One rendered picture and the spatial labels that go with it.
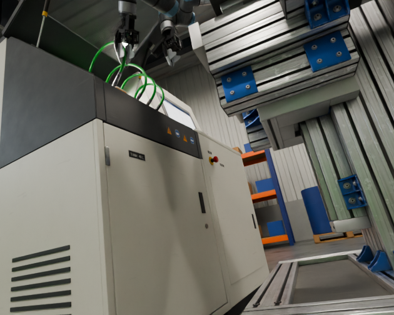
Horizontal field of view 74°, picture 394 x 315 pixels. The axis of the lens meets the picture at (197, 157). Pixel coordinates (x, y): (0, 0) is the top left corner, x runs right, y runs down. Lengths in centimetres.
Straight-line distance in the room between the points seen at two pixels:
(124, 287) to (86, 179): 33
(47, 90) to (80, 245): 61
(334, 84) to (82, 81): 79
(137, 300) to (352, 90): 83
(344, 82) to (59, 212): 92
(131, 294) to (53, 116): 65
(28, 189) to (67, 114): 30
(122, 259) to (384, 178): 73
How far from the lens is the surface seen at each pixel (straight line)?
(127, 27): 130
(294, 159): 761
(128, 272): 83
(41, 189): 104
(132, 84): 192
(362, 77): 92
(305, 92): 83
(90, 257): 81
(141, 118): 106
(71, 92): 103
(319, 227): 560
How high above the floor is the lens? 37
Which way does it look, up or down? 18 degrees up
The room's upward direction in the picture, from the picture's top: 10 degrees counter-clockwise
